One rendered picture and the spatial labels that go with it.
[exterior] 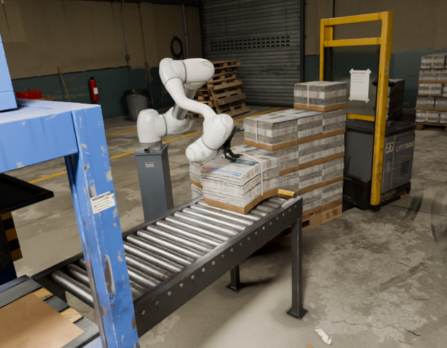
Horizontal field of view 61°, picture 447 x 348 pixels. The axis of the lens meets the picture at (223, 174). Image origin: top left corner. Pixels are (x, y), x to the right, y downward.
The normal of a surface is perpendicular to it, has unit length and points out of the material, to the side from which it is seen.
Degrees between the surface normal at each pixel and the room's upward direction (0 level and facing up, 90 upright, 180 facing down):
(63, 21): 90
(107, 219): 90
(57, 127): 90
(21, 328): 0
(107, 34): 90
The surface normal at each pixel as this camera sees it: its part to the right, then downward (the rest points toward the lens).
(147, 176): -0.09, 0.32
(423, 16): -0.63, 0.29
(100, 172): 0.77, 0.15
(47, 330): -0.06, -0.95
